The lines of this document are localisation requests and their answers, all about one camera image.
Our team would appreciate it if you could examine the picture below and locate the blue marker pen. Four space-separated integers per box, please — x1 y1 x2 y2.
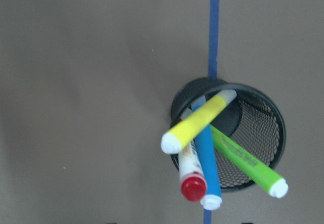
191 95 223 211

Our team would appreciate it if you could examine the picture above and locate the red whiteboard marker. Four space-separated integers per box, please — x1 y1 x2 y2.
178 140 207 202

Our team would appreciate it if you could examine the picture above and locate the green highlighter pen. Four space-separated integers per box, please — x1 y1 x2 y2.
210 125 289 199

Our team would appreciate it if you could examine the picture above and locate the yellow highlighter pen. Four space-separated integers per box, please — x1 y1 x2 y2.
160 89 237 154

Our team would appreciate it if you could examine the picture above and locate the brown paper table cover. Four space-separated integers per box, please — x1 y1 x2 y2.
1 0 323 223

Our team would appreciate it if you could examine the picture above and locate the black mesh pen cup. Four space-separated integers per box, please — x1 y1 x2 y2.
170 76 287 194

